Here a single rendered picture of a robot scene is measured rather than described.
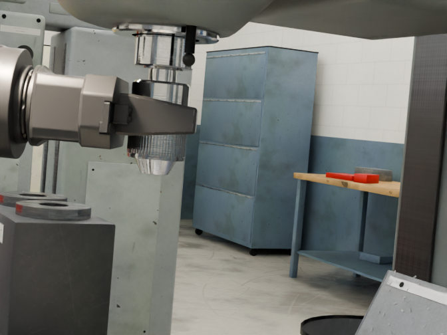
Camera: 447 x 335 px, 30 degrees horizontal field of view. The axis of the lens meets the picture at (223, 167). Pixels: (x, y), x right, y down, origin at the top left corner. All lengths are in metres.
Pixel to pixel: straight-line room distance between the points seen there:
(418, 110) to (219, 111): 7.77
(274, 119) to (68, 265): 7.02
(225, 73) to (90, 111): 8.06
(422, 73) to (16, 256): 0.50
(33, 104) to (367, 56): 7.15
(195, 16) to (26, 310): 0.47
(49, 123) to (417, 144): 0.48
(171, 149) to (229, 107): 7.86
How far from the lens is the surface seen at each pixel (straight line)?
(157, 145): 0.65
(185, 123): 0.64
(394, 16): 0.72
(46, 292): 0.98
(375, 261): 6.81
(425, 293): 0.95
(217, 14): 0.63
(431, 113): 0.96
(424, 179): 0.96
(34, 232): 0.96
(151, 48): 0.65
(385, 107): 7.43
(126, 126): 0.64
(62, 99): 0.64
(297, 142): 8.09
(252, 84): 8.11
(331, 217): 8.00
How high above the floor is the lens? 1.24
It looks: 3 degrees down
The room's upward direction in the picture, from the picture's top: 5 degrees clockwise
